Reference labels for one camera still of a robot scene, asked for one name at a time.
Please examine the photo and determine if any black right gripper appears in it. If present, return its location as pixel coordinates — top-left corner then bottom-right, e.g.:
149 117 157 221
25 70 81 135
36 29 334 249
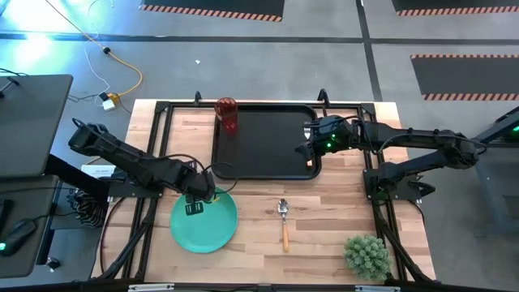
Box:
294 115 355 168

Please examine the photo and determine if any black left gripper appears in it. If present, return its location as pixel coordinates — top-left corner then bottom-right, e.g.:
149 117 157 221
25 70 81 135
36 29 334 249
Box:
178 167 217 216

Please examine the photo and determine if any fork with orange handle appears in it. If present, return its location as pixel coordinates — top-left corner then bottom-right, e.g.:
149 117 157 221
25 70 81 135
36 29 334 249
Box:
302 127 314 168

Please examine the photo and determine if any teal round plate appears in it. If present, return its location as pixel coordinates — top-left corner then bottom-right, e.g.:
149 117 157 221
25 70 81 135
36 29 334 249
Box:
169 187 239 255

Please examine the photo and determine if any spoon with orange handle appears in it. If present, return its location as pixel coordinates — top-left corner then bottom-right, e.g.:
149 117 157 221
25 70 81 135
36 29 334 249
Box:
277 198 290 253

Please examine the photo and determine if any red faceted plastic cup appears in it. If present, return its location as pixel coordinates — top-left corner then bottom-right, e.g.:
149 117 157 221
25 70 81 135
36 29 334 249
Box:
213 97 239 135

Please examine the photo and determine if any black rectangular tray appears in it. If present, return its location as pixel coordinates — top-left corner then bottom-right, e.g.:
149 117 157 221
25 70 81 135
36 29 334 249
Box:
211 103 323 181

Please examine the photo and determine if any white label card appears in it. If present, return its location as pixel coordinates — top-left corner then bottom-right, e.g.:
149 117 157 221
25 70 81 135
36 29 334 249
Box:
80 164 117 179

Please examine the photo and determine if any green artificial ball plant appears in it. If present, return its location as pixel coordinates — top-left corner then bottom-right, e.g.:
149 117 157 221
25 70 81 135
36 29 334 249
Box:
343 234 392 282

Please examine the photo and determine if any black keyboard desk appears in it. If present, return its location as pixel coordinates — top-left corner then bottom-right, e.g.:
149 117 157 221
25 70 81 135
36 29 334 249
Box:
0 174 61 279

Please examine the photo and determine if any black hazard-striped floor mat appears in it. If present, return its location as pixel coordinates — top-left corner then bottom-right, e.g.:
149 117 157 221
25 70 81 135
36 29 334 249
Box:
139 0 285 23
410 54 519 102
391 0 519 18

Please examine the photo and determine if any black computer mouse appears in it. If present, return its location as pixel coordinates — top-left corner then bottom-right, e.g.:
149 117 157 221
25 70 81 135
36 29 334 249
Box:
0 217 38 257

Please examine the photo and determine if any large dark desk panel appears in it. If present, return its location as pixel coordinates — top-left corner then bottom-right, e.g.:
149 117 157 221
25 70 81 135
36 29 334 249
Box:
0 74 75 179

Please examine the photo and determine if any black keyboard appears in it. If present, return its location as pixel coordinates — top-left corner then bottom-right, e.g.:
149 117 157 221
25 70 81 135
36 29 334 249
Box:
0 198 14 236

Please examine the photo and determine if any slim black desk gadget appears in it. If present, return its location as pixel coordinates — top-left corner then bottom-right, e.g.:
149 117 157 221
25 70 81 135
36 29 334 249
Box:
0 75 20 99

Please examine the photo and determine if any silver metal bracket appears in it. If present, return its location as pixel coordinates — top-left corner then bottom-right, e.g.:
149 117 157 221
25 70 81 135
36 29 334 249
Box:
355 285 401 292
127 283 175 292

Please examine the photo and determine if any black aluminium table frame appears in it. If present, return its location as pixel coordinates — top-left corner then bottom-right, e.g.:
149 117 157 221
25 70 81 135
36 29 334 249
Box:
95 88 437 292

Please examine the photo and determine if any black white coiled cable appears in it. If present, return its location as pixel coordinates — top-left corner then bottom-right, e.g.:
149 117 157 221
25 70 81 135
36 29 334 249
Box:
66 189 107 228

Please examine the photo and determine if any yellow extension cable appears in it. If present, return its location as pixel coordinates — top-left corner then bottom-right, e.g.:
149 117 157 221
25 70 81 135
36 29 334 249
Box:
44 0 144 98

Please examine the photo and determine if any thin white cable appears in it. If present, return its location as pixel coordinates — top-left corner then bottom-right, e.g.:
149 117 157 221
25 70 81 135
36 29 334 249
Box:
83 0 113 102

